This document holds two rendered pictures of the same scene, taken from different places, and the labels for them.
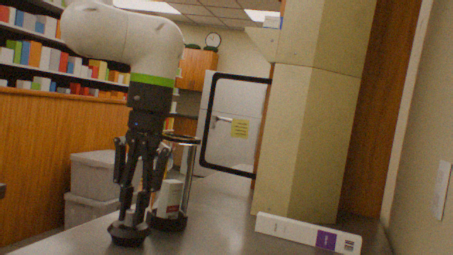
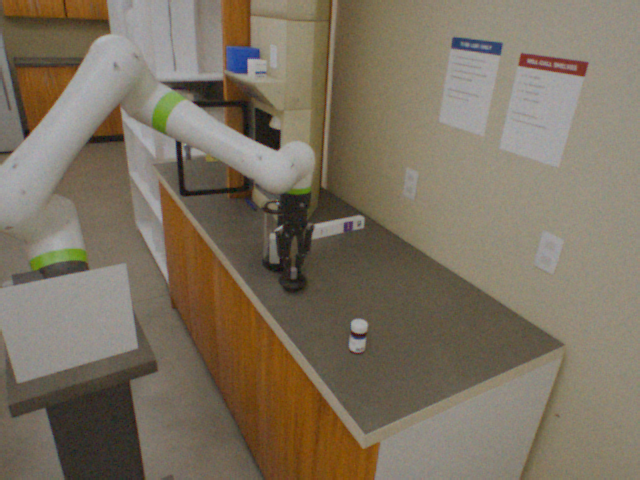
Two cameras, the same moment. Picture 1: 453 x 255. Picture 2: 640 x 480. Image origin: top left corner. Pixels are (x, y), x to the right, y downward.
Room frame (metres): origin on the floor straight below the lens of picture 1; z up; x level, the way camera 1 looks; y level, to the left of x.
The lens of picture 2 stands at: (-0.13, 1.10, 1.77)
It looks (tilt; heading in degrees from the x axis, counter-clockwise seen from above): 26 degrees down; 311
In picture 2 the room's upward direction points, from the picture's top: 4 degrees clockwise
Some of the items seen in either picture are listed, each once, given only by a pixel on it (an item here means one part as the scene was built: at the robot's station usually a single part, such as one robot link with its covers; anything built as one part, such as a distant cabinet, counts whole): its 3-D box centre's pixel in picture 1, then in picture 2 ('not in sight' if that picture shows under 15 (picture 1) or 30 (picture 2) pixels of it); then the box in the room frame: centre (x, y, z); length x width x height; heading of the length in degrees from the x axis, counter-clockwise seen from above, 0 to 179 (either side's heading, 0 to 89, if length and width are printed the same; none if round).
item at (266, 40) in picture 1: (269, 53); (252, 89); (1.34, -0.11, 1.46); 0.32 x 0.12 x 0.10; 163
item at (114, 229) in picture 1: (129, 225); (292, 277); (0.81, 0.16, 0.97); 0.09 x 0.09 x 0.07
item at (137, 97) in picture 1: (151, 98); (294, 197); (0.82, 0.16, 1.25); 0.12 x 0.09 x 0.06; 161
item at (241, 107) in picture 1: (238, 125); (213, 149); (1.54, -0.06, 1.19); 0.30 x 0.01 x 0.40; 66
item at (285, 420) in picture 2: not in sight; (294, 322); (1.14, -0.18, 0.45); 2.05 x 0.67 x 0.90; 163
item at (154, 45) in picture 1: (153, 50); (295, 166); (0.81, 0.17, 1.35); 0.13 x 0.11 x 0.14; 113
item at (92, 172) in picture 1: (109, 173); not in sight; (3.40, 0.94, 0.49); 0.60 x 0.42 x 0.33; 163
